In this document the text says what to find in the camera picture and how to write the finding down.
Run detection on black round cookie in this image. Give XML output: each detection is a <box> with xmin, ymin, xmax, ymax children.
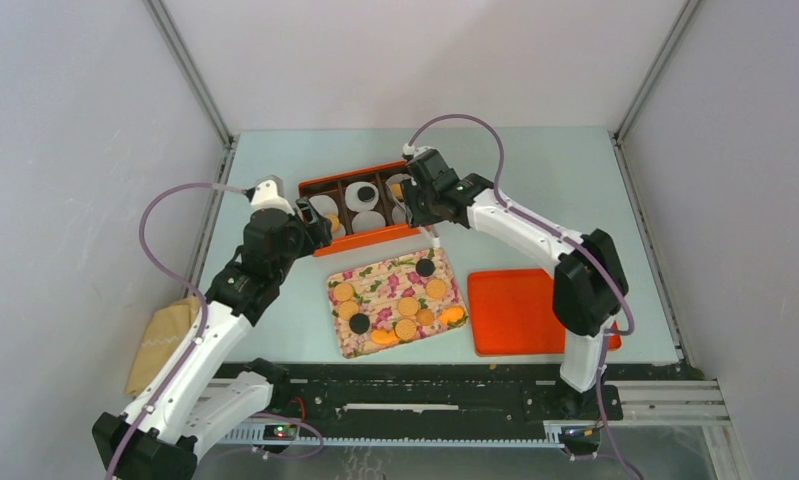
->
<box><xmin>357</xmin><ymin>184</ymin><xmax>377</xmax><ymax>203</ymax></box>
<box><xmin>348</xmin><ymin>313</ymin><xmax>371</xmax><ymax>335</ymax></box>
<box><xmin>415</xmin><ymin>258</ymin><xmax>436</xmax><ymax>277</ymax></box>

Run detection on orange cookie tin box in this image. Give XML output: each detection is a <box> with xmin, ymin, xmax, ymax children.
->
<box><xmin>298</xmin><ymin>162</ymin><xmax>419</xmax><ymax>257</ymax></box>

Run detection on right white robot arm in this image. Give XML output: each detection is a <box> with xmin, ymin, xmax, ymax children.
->
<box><xmin>401</xmin><ymin>144</ymin><xmax>632</xmax><ymax>418</ymax></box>

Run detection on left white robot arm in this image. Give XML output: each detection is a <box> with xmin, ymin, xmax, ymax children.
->
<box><xmin>92</xmin><ymin>197</ymin><xmax>331</xmax><ymax>479</ymax></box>

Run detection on white paper cupcake liner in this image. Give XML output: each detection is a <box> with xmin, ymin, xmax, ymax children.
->
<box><xmin>330</xmin><ymin>219</ymin><xmax>346</xmax><ymax>239</ymax></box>
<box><xmin>391</xmin><ymin>205</ymin><xmax>408</xmax><ymax>225</ymax></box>
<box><xmin>309</xmin><ymin>195</ymin><xmax>339</xmax><ymax>217</ymax></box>
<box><xmin>344</xmin><ymin>181</ymin><xmax>380</xmax><ymax>213</ymax></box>
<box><xmin>351</xmin><ymin>210</ymin><xmax>386</xmax><ymax>234</ymax></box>
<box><xmin>386</xmin><ymin>173</ymin><xmax>411</xmax><ymax>204</ymax></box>

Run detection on orange pumpkin cookie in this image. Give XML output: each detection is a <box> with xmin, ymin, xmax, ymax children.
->
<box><xmin>370</xmin><ymin>330</ymin><xmax>400</xmax><ymax>346</ymax></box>
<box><xmin>437</xmin><ymin>306</ymin><xmax>466</xmax><ymax>326</ymax></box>

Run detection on small tan cookie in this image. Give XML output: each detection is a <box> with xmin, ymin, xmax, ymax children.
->
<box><xmin>416</xmin><ymin>309</ymin><xmax>435</xmax><ymax>327</ymax></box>

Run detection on floral cookie tray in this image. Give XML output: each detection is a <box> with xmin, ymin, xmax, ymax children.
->
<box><xmin>326</xmin><ymin>248</ymin><xmax>470</xmax><ymax>359</ymax></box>

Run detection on orange tin lid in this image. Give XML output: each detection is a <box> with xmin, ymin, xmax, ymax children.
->
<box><xmin>467</xmin><ymin>267</ymin><xmax>623</xmax><ymax>358</ymax></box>

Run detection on yellow cloth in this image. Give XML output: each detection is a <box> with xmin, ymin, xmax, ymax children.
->
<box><xmin>124</xmin><ymin>296</ymin><xmax>200</xmax><ymax>398</ymax></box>

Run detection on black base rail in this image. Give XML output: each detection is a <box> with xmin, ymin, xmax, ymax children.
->
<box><xmin>193</xmin><ymin>361</ymin><xmax>702</xmax><ymax>439</ymax></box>

